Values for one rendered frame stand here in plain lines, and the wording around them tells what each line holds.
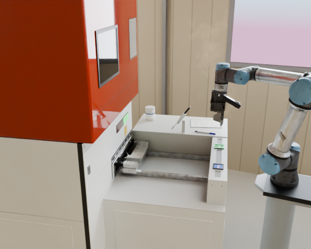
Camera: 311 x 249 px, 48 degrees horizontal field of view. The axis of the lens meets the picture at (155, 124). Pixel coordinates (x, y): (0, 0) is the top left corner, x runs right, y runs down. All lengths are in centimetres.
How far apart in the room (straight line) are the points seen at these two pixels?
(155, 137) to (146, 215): 64
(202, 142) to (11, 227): 121
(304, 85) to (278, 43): 185
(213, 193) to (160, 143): 66
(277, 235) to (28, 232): 135
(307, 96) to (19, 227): 149
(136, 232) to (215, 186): 49
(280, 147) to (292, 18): 184
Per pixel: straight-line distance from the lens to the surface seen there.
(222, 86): 196
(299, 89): 167
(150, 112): 246
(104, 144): 180
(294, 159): 197
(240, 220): 318
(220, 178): 178
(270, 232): 220
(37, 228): 187
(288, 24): 345
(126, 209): 187
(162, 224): 186
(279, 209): 209
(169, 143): 231
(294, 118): 174
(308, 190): 204
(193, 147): 230
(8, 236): 199
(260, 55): 351
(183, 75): 374
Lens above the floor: 183
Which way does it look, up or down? 21 degrees down
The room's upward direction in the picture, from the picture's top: straight up
